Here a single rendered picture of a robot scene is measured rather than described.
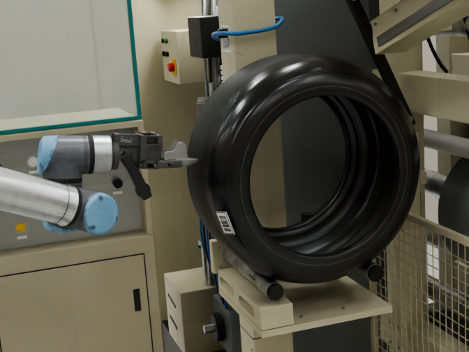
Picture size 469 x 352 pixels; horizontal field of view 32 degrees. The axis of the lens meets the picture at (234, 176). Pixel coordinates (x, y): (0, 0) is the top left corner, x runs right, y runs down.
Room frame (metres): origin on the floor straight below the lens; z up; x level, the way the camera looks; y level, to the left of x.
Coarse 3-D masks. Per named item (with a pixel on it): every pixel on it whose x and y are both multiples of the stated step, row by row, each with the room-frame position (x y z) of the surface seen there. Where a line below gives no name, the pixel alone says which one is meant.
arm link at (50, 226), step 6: (54, 180) 1.82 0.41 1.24; (60, 180) 1.82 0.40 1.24; (66, 180) 1.82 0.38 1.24; (72, 180) 1.83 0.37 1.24; (78, 180) 1.85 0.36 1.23; (78, 186) 1.84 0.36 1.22; (48, 222) 1.81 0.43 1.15; (48, 228) 1.81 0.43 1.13; (54, 228) 1.81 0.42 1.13; (60, 228) 1.80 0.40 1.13; (66, 228) 1.81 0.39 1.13; (72, 228) 1.81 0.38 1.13
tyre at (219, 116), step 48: (240, 96) 1.94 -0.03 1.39; (288, 96) 1.92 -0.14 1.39; (336, 96) 2.25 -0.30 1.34; (384, 96) 2.00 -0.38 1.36; (192, 144) 2.05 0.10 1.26; (240, 144) 1.88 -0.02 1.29; (384, 144) 2.22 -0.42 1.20; (192, 192) 2.05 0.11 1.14; (240, 192) 1.88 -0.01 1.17; (336, 192) 2.27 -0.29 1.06; (384, 192) 2.18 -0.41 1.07; (240, 240) 1.89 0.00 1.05; (288, 240) 2.20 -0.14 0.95; (336, 240) 2.20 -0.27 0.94; (384, 240) 1.99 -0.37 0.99
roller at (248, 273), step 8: (232, 256) 2.19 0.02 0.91; (232, 264) 2.18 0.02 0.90; (240, 264) 2.13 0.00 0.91; (240, 272) 2.13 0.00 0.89; (248, 272) 2.06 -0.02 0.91; (256, 272) 2.03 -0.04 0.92; (256, 280) 2.00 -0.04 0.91; (264, 280) 1.97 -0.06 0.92; (272, 280) 1.95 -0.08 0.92; (264, 288) 1.94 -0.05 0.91; (272, 288) 1.92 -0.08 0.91; (280, 288) 1.93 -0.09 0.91; (272, 296) 1.92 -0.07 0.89; (280, 296) 1.93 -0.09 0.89
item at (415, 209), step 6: (420, 192) 2.39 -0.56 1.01; (414, 198) 2.39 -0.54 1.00; (420, 198) 2.39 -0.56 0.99; (414, 204) 2.39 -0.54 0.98; (420, 204) 2.39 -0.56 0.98; (414, 210) 2.39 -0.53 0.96; (420, 210) 2.39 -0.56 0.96; (420, 216) 2.39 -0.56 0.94; (408, 222) 2.38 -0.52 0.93; (402, 228) 2.37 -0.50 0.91; (408, 228) 2.38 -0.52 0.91; (414, 228) 2.39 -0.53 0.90
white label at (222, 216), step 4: (216, 212) 1.89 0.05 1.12; (220, 212) 1.88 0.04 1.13; (224, 212) 1.87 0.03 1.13; (220, 216) 1.89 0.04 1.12; (224, 216) 1.87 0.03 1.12; (220, 220) 1.89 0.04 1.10; (224, 220) 1.88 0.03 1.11; (228, 220) 1.87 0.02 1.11; (224, 224) 1.88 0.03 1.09; (228, 224) 1.87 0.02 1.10; (224, 228) 1.89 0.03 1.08; (228, 228) 1.88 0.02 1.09; (232, 228) 1.87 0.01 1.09; (224, 232) 1.90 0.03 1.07; (228, 232) 1.88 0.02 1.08; (232, 232) 1.87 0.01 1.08
